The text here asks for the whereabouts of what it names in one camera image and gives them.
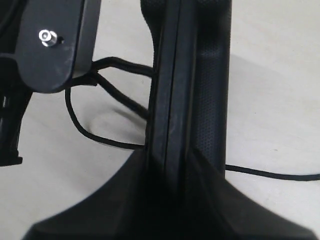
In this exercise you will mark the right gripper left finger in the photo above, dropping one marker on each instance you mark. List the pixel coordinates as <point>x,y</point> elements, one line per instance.
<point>116,211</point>

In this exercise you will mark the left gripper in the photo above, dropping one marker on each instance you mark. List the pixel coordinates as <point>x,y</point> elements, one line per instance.
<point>46,46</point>

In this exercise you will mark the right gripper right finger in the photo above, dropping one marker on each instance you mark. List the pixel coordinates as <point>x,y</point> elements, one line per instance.
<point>216,210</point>

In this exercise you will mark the black plastic carrying case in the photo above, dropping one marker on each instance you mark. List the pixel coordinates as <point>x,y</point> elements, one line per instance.
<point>189,89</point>

